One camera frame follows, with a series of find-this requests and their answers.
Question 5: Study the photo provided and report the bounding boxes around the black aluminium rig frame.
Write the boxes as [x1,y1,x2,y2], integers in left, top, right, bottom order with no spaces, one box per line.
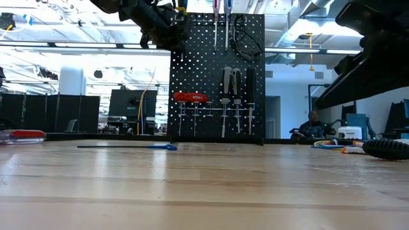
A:
[44,132,339,146]

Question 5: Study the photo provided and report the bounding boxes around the person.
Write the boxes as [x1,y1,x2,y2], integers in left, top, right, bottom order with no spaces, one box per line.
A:
[298,110,336,140]

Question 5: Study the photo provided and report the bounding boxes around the grey door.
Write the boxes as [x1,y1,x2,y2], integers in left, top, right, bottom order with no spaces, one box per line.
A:
[265,95,282,140]

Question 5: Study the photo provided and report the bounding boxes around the black partition screen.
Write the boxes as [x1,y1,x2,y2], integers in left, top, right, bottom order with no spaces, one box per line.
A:
[0,93,101,134]

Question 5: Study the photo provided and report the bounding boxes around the smooth black-handle screwdriver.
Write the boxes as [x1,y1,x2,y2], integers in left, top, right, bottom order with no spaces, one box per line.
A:
[245,66,258,136]

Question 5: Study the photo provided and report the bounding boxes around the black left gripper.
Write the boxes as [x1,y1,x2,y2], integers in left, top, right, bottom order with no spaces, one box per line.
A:
[127,0,192,50]

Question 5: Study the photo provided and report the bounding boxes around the black perforated pegboard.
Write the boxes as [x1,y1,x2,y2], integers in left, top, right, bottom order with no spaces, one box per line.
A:
[167,12,266,146]

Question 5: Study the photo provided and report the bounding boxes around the thin yellow cable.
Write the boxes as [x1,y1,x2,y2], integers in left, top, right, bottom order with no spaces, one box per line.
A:
[136,66,157,135]

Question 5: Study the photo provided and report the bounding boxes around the blue screen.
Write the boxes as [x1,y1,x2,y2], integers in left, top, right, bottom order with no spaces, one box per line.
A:
[346,113,368,128]

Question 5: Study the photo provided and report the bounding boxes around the metal multi-hook tool rack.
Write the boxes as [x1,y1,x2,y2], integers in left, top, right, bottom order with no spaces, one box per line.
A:
[191,13,249,26]

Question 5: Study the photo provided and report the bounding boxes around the white round column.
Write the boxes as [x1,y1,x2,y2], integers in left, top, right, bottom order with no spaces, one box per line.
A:
[58,65,87,96]

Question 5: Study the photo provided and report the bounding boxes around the black monitor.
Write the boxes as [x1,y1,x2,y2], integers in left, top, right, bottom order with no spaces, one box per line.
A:
[386,99,409,132]
[107,89,158,135]

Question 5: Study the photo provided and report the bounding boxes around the wire loop tool rack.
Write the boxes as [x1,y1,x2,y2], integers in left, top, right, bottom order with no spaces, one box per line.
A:
[177,99,256,118]

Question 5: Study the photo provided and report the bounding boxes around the ribbed black-handle screwdriver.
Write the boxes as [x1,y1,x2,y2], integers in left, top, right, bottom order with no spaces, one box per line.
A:
[362,139,409,162]

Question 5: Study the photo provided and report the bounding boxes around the black dome camera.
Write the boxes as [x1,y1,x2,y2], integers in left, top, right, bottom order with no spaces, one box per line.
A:
[0,11,16,32]

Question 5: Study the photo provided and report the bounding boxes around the grey office chair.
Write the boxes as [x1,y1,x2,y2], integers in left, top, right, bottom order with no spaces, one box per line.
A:
[65,118,79,134]

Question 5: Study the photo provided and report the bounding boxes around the clear safety glasses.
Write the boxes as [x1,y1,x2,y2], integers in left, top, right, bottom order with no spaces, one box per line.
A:
[230,15,265,62]

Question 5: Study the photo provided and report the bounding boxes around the coloured cable bundle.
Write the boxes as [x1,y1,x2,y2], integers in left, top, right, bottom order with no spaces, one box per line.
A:
[311,139,355,151]

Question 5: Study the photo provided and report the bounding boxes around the black tubular rig frame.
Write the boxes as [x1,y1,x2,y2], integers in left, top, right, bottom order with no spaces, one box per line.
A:
[307,83,332,128]

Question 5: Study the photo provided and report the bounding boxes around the yellow power cord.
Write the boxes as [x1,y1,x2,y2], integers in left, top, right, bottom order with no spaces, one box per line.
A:
[307,33,316,73]

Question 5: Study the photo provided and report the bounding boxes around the white box device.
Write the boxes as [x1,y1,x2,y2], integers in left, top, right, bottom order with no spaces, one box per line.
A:
[337,126,364,141]

